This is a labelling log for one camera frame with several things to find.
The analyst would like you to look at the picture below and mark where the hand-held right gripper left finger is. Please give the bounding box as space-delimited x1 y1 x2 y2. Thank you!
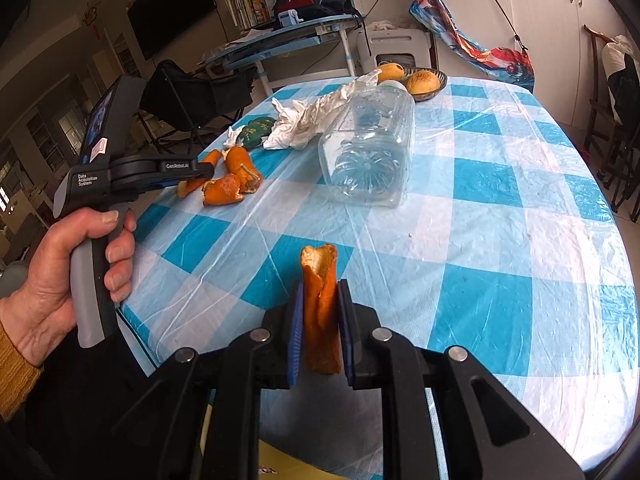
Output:
111 280 306 480

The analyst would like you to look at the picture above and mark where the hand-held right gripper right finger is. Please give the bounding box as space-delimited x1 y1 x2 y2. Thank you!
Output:
336 279 586 480

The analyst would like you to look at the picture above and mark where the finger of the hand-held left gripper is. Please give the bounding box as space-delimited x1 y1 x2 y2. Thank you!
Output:
109 154 217 194

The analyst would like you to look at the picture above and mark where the curled orange peel strip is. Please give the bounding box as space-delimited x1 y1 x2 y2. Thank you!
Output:
300 243 343 376

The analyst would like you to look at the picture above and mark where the green knitted coaster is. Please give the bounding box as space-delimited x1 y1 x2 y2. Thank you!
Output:
239 116 276 150

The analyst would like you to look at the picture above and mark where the yellow plastic basin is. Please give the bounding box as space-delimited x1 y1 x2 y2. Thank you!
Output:
257 441 326 480

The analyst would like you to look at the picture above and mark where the person's left forearm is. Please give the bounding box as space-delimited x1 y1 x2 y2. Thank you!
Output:
0 317 45 423

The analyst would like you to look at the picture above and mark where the person's left hand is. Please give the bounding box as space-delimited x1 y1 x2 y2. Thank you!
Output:
0 208 137 367

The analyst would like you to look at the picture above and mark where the black folding chair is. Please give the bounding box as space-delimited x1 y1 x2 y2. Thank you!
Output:
139 59 256 153

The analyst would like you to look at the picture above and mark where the person's dark clothing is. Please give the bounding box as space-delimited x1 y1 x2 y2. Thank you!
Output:
0 305 226 480

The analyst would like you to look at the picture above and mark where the large crumpled white tissue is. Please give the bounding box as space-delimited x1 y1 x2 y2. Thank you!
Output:
262 82 362 152

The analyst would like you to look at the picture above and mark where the blue checked plastic tablecloth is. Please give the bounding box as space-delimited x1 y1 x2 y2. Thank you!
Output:
120 76 640 471

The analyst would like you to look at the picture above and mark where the black television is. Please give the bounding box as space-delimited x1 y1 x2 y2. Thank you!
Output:
126 0 218 61

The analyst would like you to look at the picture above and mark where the clear plastic jar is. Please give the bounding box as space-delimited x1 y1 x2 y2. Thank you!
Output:
317 81 417 209

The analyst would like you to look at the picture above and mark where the blue study desk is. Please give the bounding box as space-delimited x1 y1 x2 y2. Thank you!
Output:
202 14 366 96

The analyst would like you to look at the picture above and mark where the row of books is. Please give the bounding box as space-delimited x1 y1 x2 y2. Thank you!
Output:
223 0 281 31

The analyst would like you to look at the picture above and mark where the yellow mango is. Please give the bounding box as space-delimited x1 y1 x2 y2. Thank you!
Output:
376 61 405 83
405 71 442 96

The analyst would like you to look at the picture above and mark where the white plastic stool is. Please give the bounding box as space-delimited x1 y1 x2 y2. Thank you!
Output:
357 27 431 73

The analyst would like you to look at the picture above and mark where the colourful printed bag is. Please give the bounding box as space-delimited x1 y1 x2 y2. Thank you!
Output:
409 0 536 93

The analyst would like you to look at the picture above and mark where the dark wooden chair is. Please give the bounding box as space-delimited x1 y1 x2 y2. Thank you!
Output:
582 24 640 211

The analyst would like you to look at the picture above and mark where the white cabinet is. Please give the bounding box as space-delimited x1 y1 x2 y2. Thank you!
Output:
417 0 626 126

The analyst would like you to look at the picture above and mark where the red wall ornament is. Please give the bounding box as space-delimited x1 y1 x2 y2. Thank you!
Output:
82 4 101 41

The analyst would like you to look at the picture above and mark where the dark wire fruit basket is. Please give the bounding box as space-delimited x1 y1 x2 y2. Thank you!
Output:
375 66 448 103

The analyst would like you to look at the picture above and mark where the black elastic cord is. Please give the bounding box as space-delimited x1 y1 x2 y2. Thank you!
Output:
465 0 531 56

